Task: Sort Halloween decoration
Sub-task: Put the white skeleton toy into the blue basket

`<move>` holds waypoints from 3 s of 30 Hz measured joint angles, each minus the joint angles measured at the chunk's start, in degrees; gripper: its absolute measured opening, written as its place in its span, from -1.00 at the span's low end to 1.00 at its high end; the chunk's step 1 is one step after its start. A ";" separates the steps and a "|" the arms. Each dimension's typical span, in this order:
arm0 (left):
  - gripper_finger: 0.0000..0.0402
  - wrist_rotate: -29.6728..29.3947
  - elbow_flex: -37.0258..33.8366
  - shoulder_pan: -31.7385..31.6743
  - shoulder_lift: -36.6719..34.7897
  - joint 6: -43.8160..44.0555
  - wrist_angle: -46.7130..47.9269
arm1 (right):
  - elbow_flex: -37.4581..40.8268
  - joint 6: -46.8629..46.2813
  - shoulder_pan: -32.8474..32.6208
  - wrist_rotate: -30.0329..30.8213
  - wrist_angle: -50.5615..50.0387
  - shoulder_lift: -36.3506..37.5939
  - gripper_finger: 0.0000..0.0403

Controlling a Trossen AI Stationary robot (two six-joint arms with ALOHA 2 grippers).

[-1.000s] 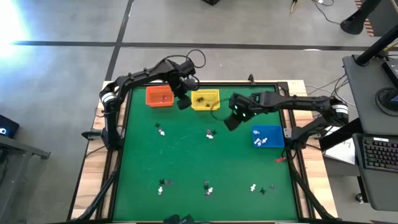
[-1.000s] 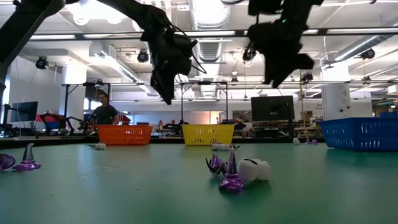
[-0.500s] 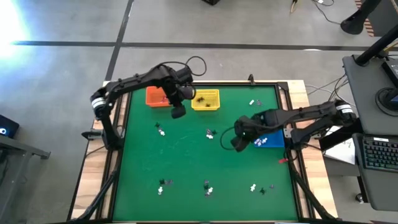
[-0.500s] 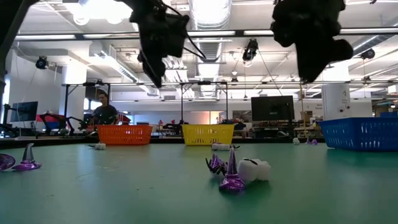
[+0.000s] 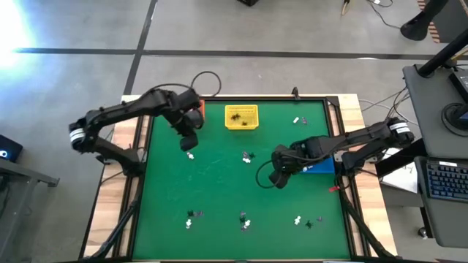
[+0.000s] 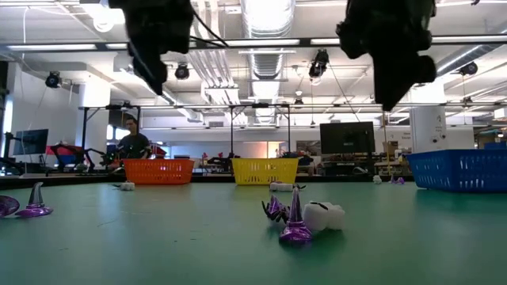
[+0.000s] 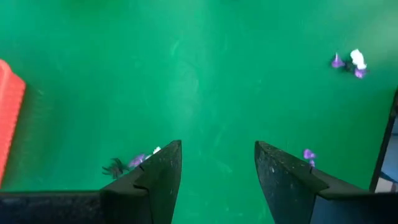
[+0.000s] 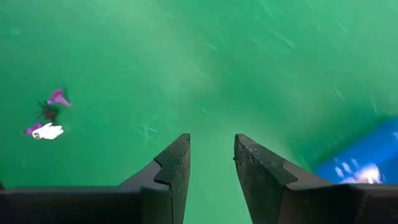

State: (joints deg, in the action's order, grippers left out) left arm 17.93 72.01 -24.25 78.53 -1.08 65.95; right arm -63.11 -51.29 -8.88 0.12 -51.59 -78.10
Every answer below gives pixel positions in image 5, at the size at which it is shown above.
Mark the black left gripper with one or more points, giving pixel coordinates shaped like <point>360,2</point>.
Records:
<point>189,142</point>

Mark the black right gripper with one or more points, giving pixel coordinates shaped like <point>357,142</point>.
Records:
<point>292,159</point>

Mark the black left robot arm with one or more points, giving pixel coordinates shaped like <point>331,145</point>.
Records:
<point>124,107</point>

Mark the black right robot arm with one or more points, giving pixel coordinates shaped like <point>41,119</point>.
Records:
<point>351,139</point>

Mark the blue plastic basket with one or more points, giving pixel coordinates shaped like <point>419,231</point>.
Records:
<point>325,168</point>

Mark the orange plastic basket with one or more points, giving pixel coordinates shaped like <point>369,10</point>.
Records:
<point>202,109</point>

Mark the green table mat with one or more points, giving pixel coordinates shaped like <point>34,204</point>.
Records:
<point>226,190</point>

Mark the yellow plastic basket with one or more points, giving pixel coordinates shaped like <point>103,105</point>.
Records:
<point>252,109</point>

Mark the black desk support beam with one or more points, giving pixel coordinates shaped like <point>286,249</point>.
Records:
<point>389,166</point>

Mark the white paper sheet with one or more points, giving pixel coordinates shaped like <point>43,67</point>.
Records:
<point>402,179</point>

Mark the black caster wheel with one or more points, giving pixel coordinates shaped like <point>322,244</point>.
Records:
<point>423,232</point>

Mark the black floor object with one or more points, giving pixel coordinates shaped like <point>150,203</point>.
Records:
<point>248,2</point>

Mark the wood-coloured tool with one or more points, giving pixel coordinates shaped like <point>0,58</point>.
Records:
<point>345,7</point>

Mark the black device with light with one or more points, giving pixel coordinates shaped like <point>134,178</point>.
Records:
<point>12,146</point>

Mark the black stand base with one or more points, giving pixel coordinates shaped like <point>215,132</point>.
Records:
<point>417,27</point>

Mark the black slanted pole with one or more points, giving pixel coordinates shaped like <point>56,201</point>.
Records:
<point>442,55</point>

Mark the black box device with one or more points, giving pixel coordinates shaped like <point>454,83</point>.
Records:
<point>460,82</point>

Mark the grey side desk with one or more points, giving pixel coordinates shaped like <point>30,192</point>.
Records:
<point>14,219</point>

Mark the dark box with striped edge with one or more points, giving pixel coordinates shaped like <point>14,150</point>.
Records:
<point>453,22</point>

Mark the grey metal base bracket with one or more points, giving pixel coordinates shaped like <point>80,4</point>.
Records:
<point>338,156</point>

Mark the black frame bracket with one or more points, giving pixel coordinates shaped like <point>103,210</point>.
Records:
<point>295,92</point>

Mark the black aluminium table frame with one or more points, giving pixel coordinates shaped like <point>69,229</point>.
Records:
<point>256,98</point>

